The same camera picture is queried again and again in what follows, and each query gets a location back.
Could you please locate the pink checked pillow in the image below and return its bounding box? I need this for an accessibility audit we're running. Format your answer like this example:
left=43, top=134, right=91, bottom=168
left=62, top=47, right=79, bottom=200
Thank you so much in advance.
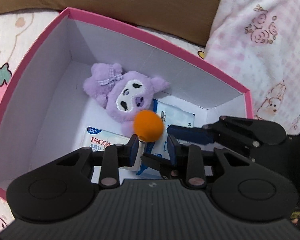
left=204, top=0, right=300, bottom=135

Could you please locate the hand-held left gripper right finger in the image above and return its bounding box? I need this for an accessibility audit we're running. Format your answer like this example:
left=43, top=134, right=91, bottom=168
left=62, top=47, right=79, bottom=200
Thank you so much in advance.
left=167, top=134, right=262, bottom=189

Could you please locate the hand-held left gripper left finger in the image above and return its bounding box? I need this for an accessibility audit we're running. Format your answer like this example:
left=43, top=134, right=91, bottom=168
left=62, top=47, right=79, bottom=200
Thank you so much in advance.
left=46, top=134, right=139, bottom=188

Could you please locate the purple plush toy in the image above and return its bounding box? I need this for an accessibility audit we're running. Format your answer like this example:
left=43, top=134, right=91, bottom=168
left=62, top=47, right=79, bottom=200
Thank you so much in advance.
left=83, top=62, right=171, bottom=137

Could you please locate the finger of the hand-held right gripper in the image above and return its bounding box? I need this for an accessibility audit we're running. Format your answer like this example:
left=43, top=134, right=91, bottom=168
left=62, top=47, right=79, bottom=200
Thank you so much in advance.
left=166, top=116, right=287, bottom=147
left=140, top=153, right=188, bottom=180

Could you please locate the blue wet wipes pack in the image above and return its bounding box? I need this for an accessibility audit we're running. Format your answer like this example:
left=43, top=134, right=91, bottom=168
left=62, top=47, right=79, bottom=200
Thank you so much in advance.
left=136, top=99, right=196, bottom=177

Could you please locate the pink cardboard box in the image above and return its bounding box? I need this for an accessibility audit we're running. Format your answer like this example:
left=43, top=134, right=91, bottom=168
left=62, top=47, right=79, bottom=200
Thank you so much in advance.
left=0, top=7, right=253, bottom=200

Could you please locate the orange sponge ball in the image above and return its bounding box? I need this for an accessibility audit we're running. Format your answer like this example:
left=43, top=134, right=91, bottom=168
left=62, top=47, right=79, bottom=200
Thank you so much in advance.
left=133, top=110, right=164, bottom=140

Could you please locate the small white tissue pack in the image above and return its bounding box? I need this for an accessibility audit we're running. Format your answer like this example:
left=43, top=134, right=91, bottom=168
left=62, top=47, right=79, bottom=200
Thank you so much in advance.
left=82, top=126, right=143, bottom=172

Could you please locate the brown pillow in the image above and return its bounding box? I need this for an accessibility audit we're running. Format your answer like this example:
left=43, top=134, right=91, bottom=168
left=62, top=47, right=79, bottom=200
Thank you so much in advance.
left=0, top=0, right=230, bottom=47

